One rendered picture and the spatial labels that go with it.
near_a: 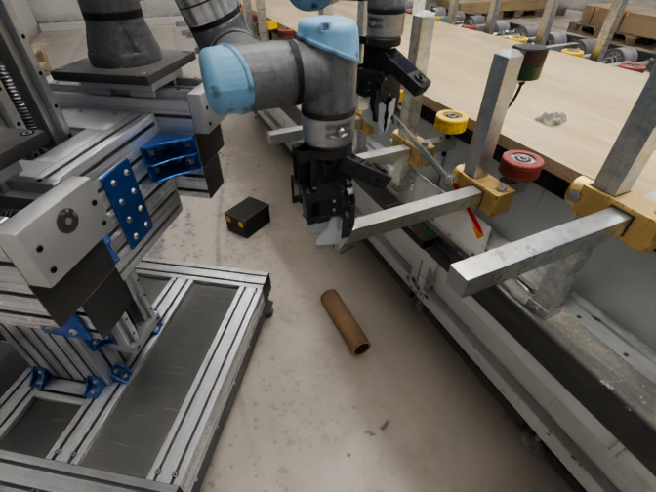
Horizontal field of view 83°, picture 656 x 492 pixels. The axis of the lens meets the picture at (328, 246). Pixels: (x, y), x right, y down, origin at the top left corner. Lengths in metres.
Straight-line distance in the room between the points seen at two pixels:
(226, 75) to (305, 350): 1.21
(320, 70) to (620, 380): 0.67
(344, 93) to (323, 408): 1.11
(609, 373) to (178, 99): 0.99
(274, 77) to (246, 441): 1.15
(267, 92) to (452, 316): 1.18
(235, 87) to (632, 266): 0.81
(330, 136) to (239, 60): 0.15
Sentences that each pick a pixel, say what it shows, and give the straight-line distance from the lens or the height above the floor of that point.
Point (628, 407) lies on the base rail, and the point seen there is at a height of 0.70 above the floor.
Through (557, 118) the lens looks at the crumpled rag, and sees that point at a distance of 1.10.
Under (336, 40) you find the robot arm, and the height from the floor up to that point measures 1.16.
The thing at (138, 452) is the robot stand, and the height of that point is 0.21.
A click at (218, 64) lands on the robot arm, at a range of 0.46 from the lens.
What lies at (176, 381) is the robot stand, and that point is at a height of 0.21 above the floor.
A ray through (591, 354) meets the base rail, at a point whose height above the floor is 0.70.
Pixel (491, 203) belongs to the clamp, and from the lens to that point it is 0.80.
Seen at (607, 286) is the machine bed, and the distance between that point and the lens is 1.00.
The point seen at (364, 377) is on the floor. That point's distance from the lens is 1.46.
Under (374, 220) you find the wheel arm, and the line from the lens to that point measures 0.68.
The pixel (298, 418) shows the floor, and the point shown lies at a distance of 1.39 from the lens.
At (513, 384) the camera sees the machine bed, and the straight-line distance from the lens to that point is 1.38.
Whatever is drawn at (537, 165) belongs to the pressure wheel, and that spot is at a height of 0.91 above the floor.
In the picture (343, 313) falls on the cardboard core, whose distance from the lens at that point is 1.53.
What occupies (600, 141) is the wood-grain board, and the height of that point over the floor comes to 0.90.
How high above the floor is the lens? 1.26
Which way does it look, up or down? 40 degrees down
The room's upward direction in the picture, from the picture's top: straight up
